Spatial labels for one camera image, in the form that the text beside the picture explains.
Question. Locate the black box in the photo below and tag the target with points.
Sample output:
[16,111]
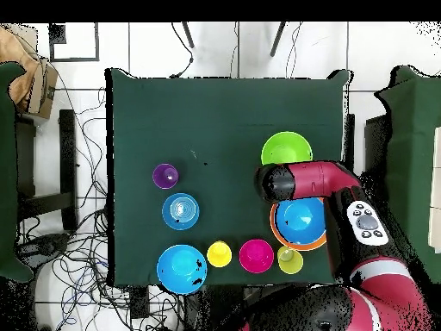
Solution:
[375,148]

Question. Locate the cardboard box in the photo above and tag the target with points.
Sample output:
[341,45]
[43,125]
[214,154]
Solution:
[43,86]

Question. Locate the small red bowl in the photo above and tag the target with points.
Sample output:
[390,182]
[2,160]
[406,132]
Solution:
[256,256]

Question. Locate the yellow cup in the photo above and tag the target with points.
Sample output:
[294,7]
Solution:
[219,254]

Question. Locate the translucent yellow-green cup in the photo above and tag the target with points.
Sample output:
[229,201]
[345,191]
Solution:
[293,264]

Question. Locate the black robot pedestal leg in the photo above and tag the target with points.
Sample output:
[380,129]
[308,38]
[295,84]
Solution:
[44,246]

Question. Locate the large orange bowl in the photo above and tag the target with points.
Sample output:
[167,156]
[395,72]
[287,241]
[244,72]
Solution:
[296,246]

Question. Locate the green cloth side table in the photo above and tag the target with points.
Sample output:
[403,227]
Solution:
[410,155]
[7,172]

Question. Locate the black square floor frame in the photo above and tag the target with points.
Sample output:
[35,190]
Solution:
[57,34]

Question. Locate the large green bowl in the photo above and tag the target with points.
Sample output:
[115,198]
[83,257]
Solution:
[286,148]

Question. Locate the small blue ridged bowl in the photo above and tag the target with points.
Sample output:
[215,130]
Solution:
[181,211]

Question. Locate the large blue bowl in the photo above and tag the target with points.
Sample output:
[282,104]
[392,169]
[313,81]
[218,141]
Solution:
[299,220]
[181,267]

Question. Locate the black tripod leg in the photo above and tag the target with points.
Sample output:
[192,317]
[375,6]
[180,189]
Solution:
[277,39]
[188,34]

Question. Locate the dark green tablecloth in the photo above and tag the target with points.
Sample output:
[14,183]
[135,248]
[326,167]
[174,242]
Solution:
[206,113]

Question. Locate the black floor stand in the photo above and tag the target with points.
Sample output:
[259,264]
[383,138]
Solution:
[68,155]

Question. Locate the purple cup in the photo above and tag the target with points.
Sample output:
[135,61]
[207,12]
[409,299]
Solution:
[165,176]

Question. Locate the black power brick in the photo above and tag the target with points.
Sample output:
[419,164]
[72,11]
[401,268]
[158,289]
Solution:
[139,303]

